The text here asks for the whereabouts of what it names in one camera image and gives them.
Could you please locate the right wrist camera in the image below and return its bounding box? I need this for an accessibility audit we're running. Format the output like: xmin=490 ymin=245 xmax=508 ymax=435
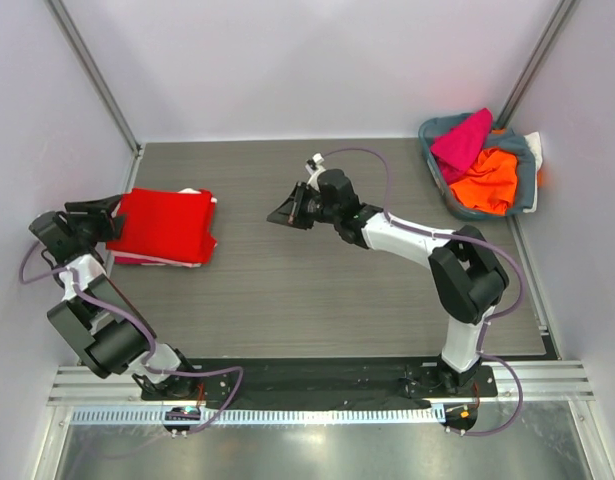
xmin=305 ymin=153 xmax=326 ymax=192

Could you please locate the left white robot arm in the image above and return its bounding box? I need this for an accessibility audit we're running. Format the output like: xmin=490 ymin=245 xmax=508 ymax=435
xmin=29 ymin=195 xmax=200 ymax=400

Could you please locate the left aluminium frame post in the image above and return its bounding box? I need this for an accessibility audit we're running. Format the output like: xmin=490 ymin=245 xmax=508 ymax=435
xmin=44 ymin=0 xmax=141 ymax=156

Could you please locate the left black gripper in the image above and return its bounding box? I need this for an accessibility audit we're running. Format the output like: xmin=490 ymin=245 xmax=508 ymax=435
xmin=63 ymin=196 xmax=126 ymax=247

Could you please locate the aluminium front rail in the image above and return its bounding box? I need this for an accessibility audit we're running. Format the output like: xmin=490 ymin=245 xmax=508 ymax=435
xmin=49 ymin=362 xmax=598 ymax=409

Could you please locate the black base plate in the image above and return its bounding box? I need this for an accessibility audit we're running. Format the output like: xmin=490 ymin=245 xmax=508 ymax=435
xmin=133 ymin=357 xmax=498 ymax=410

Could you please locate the white slotted cable duct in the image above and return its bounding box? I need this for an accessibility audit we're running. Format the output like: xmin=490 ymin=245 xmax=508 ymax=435
xmin=70 ymin=404 xmax=445 ymax=428

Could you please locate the magenta t shirt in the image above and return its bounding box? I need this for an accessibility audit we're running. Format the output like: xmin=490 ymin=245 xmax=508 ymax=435
xmin=430 ymin=108 xmax=493 ymax=184

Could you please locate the right aluminium frame post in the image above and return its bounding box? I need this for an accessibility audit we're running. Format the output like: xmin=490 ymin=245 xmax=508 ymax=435
xmin=497 ymin=0 xmax=580 ymax=127

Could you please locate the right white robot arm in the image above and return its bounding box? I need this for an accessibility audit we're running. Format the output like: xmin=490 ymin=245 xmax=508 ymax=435
xmin=267 ymin=169 xmax=509 ymax=396

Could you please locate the orange t shirt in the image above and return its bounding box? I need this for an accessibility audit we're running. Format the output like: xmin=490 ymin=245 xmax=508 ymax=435
xmin=450 ymin=147 xmax=518 ymax=216

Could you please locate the blue laundry basket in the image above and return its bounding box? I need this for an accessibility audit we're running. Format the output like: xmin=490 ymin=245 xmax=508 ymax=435
xmin=418 ymin=113 xmax=521 ymax=221

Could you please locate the red t shirt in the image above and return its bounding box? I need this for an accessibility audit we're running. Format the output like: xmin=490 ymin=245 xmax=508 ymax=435
xmin=106 ymin=188 xmax=207 ymax=263

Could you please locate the white t shirt in basket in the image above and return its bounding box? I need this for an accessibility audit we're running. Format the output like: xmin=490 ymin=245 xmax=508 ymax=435
xmin=524 ymin=132 xmax=543 ymax=171

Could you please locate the aluminium frame post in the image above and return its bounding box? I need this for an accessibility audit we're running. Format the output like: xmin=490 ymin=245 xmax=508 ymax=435
xmin=497 ymin=0 xmax=580 ymax=127
xmin=44 ymin=0 xmax=141 ymax=156

